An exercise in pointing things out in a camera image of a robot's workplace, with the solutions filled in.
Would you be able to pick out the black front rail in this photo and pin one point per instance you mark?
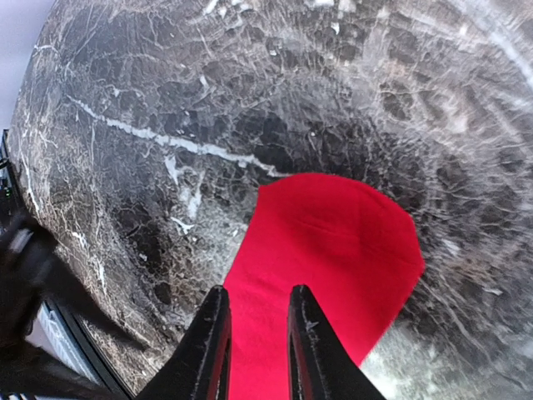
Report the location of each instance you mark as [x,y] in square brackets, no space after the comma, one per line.
[55,329]

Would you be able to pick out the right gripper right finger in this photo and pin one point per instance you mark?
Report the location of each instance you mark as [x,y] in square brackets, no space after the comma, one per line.
[319,366]

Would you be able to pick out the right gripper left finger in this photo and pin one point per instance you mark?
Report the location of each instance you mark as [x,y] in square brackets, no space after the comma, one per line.
[199,369]

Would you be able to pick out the red sock plain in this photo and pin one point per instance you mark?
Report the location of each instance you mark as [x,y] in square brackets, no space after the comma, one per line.
[356,250]

